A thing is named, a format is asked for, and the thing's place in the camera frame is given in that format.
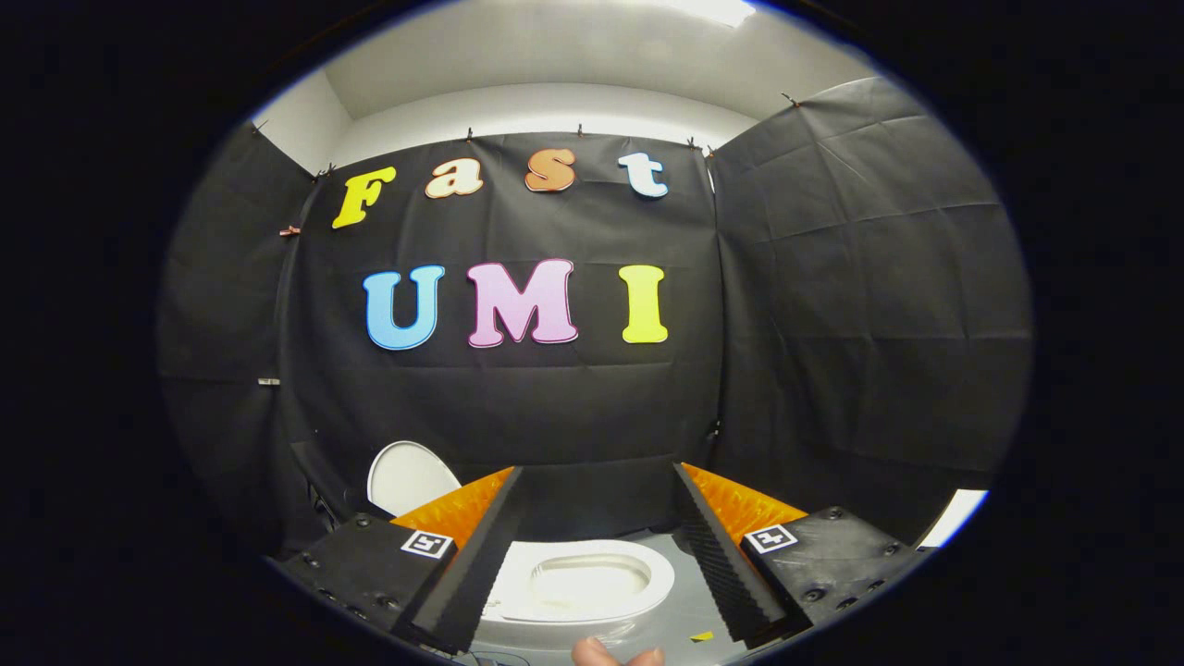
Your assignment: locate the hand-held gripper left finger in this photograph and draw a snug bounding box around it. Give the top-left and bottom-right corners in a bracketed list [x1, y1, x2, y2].
[277, 466, 525, 656]

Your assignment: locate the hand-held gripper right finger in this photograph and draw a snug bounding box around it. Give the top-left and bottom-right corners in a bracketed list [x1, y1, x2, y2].
[672, 462, 937, 650]

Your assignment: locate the black backdrop cloth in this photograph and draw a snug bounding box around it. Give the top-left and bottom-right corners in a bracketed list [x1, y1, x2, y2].
[157, 76, 1035, 556]

